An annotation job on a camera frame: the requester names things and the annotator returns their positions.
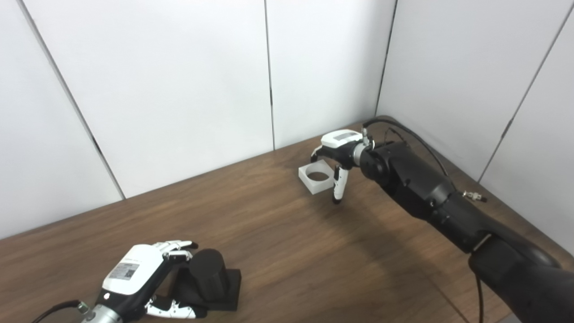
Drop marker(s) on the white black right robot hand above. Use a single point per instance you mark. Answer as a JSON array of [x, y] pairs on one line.
[[343, 146]]

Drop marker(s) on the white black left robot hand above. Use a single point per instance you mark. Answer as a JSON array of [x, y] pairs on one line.
[[130, 269]]

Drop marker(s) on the white square piece with hole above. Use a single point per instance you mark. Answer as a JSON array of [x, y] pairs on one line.
[[310, 182]]

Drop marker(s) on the black peg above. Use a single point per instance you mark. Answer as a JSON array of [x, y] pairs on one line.
[[208, 273]]

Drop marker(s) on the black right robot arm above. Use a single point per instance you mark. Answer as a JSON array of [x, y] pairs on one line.
[[417, 184]]

